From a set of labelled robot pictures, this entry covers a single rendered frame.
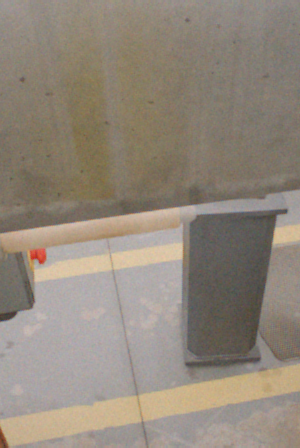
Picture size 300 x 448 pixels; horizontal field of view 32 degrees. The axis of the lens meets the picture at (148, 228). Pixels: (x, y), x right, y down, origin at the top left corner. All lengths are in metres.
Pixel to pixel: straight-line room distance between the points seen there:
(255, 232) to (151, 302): 0.74
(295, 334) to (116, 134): 1.80
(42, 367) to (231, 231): 0.89
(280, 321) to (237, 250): 0.61
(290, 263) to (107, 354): 0.87
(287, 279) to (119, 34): 2.00
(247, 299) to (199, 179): 1.39
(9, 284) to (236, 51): 0.65
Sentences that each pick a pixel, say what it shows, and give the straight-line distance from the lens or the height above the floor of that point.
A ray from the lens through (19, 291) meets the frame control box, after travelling 0.88.
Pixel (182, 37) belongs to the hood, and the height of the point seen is 1.50.
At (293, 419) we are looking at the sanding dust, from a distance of 1.86.
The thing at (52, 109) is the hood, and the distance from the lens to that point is 0.29.
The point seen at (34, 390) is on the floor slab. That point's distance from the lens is 1.93.
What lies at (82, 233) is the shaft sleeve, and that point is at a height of 1.25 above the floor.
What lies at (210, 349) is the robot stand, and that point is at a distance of 1.89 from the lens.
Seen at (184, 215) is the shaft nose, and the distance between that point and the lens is 0.54.
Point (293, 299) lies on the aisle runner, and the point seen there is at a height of 0.00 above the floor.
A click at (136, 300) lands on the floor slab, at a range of 2.12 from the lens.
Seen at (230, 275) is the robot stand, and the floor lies 0.44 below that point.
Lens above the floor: 1.60
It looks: 41 degrees down
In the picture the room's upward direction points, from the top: 3 degrees counter-clockwise
